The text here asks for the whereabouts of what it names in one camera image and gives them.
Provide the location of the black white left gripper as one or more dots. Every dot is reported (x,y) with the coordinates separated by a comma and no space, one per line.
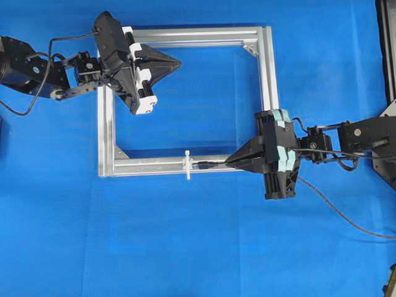
(118,71)

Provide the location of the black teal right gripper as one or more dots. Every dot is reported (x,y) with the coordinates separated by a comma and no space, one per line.
(277,143)

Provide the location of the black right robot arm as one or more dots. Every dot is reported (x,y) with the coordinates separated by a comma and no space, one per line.
(347,142)

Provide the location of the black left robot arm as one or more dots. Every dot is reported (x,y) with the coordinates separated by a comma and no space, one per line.
(51,75)

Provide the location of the white zip tie loop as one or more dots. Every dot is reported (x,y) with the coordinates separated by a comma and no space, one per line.
(187,164)

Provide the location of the blue table cloth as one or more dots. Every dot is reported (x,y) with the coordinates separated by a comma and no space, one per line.
(65,231)

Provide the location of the black frame at right edge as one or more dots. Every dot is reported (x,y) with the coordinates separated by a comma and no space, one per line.
(386,23)

